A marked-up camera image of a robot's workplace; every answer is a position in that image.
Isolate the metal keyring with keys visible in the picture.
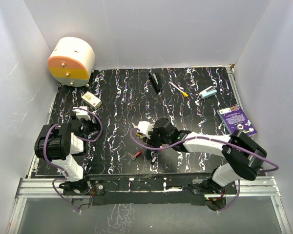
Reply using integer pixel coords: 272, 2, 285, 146
132, 123, 146, 140

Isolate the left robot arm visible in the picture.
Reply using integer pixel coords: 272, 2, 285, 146
34, 115, 101, 195

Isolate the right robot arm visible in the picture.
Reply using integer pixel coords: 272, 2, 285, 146
141, 118, 267, 194

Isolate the pale green cardboard box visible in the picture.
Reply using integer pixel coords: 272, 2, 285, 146
82, 92, 102, 110

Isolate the black key tag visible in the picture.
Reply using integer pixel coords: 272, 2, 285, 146
150, 156, 157, 165

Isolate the red key with silver blade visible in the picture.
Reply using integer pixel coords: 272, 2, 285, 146
128, 151, 142, 161

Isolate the black stapler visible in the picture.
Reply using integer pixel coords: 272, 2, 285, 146
148, 73, 163, 94

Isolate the light blue stapler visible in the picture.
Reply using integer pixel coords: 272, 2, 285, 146
199, 86, 217, 99

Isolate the white round drawer cabinet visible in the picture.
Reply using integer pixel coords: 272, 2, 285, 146
47, 37, 95, 87

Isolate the purple booklet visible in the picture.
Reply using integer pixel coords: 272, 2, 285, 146
217, 104, 257, 137

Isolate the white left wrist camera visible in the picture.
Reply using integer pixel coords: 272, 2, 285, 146
73, 106, 91, 120

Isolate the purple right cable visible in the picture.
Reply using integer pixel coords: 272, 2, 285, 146
130, 128, 279, 212

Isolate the purple cable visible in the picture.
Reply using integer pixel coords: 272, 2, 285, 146
130, 128, 279, 212
43, 108, 104, 212

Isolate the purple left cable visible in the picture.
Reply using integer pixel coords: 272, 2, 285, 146
43, 108, 104, 212

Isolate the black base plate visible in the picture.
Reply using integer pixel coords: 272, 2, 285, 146
58, 176, 236, 207

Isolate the aluminium frame rail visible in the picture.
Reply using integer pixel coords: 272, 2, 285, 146
16, 174, 280, 198

